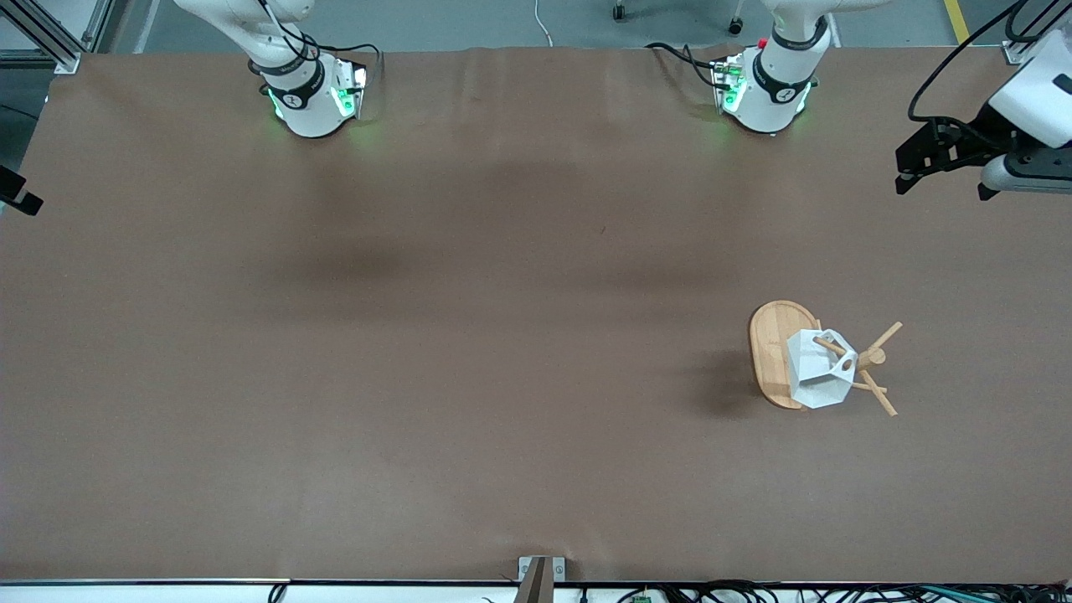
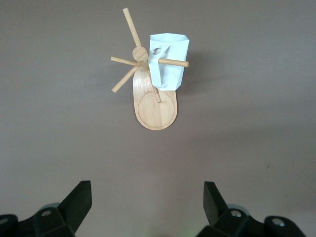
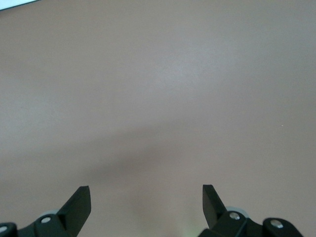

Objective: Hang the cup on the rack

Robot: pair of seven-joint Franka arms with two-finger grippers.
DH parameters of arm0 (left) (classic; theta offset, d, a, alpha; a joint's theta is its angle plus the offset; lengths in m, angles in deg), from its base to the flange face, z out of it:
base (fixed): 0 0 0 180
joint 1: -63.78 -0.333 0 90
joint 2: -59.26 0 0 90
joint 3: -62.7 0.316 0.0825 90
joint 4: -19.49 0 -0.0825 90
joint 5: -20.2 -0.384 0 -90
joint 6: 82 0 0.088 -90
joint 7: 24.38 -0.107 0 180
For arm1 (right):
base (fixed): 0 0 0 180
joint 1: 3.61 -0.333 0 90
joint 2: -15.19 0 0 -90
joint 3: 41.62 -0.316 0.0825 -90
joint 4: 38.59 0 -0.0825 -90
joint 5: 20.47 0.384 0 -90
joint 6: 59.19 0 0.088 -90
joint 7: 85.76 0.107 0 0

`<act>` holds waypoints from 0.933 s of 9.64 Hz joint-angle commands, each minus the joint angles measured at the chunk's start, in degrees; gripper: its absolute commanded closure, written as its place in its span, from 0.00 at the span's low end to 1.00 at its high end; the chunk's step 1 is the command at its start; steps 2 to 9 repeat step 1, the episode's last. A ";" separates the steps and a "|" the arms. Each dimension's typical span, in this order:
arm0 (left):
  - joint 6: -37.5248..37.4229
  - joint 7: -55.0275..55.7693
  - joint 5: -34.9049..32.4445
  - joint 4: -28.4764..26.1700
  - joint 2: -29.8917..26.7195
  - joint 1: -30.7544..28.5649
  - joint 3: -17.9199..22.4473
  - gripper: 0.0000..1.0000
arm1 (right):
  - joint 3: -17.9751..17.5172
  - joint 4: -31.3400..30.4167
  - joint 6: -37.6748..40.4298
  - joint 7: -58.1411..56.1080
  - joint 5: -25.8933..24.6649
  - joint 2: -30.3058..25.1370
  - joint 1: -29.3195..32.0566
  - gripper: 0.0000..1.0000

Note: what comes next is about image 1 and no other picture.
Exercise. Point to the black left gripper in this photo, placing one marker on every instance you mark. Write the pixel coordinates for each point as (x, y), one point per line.
(981, 133)

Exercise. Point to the white faceted cup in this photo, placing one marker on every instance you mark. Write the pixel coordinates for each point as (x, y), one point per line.
(816, 377)

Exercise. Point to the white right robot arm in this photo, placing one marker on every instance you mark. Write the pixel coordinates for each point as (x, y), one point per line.
(306, 113)

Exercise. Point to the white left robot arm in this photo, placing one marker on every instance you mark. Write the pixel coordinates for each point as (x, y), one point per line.
(770, 109)

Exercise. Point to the wooden cup rack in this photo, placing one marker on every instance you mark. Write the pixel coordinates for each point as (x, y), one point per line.
(766, 352)

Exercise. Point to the brown table cover sheet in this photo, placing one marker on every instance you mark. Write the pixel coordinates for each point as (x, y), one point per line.
(502, 377)

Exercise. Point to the aluminium frame profile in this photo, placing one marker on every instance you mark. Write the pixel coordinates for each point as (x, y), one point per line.
(50, 38)
(1017, 50)

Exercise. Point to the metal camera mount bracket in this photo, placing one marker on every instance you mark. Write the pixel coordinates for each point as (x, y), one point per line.
(526, 569)

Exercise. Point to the dark camera mount pole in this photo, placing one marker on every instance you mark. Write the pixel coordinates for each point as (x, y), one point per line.
(536, 586)

